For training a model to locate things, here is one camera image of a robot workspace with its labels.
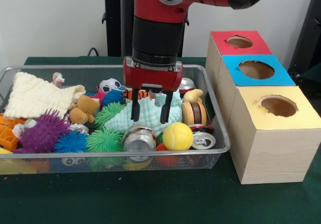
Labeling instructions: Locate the yellow plush duck toy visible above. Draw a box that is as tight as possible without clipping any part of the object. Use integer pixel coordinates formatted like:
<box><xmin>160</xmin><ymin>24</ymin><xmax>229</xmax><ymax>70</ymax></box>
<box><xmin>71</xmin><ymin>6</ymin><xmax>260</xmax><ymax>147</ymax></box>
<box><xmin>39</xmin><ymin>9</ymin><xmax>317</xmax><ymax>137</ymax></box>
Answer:
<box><xmin>183</xmin><ymin>88</ymin><xmax>204</xmax><ymax>103</ymax></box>

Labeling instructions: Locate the clear shallow mesh bin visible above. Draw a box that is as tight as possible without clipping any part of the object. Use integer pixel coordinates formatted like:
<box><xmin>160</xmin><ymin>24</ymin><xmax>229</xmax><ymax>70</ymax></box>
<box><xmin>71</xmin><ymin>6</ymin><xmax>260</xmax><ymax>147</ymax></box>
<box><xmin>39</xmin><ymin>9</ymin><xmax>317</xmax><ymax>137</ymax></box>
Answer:
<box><xmin>0</xmin><ymin>65</ymin><xmax>231</xmax><ymax>175</ymax></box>

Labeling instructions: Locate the silver can with pull tab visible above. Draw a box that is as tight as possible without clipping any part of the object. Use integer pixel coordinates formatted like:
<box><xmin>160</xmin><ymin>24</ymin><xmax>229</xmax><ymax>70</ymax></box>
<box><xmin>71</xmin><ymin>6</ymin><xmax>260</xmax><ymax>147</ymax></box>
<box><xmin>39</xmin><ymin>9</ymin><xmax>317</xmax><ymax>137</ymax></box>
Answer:
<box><xmin>191</xmin><ymin>131</ymin><xmax>216</xmax><ymax>150</ymax></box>

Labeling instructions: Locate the purple spiky ball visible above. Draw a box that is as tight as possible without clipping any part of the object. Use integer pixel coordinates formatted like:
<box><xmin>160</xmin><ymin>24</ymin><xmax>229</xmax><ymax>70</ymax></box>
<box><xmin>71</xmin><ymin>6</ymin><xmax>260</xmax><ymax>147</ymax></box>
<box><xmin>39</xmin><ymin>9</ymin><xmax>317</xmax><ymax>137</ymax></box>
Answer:
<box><xmin>15</xmin><ymin>111</ymin><xmax>71</xmax><ymax>154</ymax></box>

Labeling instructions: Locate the cream knitted cloth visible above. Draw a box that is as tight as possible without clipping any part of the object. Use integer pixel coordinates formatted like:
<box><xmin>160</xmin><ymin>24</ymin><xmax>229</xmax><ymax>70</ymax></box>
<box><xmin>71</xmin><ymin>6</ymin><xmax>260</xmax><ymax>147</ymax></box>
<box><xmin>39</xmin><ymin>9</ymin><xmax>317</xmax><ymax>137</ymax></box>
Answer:
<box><xmin>3</xmin><ymin>72</ymin><xmax>86</xmax><ymax>120</ymax></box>

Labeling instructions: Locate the red soda can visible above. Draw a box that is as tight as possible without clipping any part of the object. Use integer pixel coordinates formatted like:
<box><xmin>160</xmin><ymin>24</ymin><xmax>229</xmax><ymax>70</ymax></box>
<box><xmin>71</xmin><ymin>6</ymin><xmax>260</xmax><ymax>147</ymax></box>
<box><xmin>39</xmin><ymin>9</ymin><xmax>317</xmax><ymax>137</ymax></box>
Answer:
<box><xmin>180</xmin><ymin>78</ymin><xmax>196</xmax><ymax>94</ymax></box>

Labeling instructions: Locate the small toy hamburger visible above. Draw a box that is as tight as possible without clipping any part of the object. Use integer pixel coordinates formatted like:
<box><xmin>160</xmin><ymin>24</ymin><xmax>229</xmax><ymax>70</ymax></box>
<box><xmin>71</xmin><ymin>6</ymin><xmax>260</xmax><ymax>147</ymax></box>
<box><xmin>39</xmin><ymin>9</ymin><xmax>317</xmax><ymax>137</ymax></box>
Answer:
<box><xmin>182</xmin><ymin>101</ymin><xmax>208</xmax><ymax>127</ymax></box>

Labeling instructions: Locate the dark green table cloth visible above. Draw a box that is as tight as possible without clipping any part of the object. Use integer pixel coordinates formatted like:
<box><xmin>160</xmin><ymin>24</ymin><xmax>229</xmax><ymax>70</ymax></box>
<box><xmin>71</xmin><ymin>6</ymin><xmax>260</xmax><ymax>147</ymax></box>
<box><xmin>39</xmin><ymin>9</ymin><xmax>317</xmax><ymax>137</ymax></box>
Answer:
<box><xmin>0</xmin><ymin>57</ymin><xmax>321</xmax><ymax>224</ymax></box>

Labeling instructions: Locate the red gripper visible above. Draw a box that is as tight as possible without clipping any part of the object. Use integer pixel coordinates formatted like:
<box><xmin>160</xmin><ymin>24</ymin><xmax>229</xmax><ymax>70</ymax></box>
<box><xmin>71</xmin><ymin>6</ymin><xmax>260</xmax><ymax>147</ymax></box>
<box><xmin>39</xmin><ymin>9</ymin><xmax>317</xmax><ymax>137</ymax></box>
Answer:
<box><xmin>123</xmin><ymin>57</ymin><xmax>184</xmax><ymax>125</ymax></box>

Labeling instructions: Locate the small soccer ball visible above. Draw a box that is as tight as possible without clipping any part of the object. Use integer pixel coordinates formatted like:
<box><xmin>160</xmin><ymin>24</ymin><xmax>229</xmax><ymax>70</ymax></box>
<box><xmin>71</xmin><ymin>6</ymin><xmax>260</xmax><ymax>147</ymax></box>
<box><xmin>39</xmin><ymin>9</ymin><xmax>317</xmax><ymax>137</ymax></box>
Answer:
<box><xmin>99</xmin><ymin>78</ymin><xmax>126</xmax><ymax>93</ymax></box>

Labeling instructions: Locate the green spiky ball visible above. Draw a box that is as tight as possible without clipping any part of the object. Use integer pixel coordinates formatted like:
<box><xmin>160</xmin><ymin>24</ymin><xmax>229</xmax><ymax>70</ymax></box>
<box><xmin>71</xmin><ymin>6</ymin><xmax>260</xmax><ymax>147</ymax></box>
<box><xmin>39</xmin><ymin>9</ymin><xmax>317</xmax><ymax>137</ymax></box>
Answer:
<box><xmin>85</xmin><ymin>129</ymin><xmax>123</xmax><ymax>153</ymax></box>

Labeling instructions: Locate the yellow tennis ball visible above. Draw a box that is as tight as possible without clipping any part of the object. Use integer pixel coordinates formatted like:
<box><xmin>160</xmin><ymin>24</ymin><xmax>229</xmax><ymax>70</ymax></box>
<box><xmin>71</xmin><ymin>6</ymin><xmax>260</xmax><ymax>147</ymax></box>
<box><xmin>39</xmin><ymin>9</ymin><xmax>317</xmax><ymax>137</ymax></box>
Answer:
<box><xmin>163</xmin><ymin>123</ymin><xmax>194</xmax><ymax>151</ymax></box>

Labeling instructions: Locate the black side stand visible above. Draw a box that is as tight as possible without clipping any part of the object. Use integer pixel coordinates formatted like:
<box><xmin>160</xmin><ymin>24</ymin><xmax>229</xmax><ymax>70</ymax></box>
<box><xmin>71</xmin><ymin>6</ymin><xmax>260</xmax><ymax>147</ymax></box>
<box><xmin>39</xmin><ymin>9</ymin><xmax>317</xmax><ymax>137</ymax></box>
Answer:
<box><xmin>288</xmin><ymin>0</ymin><xmax>321</xmax><ymax>81</ymax></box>

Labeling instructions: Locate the light teal cloth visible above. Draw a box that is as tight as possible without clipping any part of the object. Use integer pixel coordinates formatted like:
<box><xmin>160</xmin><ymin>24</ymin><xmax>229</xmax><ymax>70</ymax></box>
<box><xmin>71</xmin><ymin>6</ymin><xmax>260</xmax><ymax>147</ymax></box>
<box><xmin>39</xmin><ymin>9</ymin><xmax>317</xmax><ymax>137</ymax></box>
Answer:
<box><xmin>104</xmin><ymin>92</ymin><xmax>183</xmax><ymax>135</ymax></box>

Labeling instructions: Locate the wooden box with three holes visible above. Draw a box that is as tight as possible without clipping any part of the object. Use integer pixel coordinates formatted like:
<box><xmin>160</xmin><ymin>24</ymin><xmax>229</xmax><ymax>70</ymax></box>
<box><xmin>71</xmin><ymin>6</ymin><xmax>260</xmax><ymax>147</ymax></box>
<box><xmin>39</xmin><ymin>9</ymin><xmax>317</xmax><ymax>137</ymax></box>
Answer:
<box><xmin>205</xmin><ymin>31</ymin><xmax>321</xmax><ymax>185</ymax></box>

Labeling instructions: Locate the crushed silver can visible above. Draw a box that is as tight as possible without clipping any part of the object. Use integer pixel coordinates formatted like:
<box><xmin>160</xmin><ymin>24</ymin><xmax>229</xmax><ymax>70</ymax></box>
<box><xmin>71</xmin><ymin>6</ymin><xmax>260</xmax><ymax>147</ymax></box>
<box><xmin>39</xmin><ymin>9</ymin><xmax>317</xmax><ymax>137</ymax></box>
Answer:
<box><xmin>122</xmin><ymin>125</ymin><xmax>157</xmax><ymax>154</ymax></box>

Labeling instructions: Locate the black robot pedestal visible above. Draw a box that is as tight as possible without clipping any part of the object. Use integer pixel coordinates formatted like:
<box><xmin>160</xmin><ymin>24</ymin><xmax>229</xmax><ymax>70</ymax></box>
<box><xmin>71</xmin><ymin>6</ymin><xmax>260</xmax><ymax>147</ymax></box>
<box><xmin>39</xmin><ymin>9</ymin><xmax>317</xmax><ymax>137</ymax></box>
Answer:
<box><xmin>97</xmin><ymin>0</ymin><xmax>189</xmax><ymax>58</ymax></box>

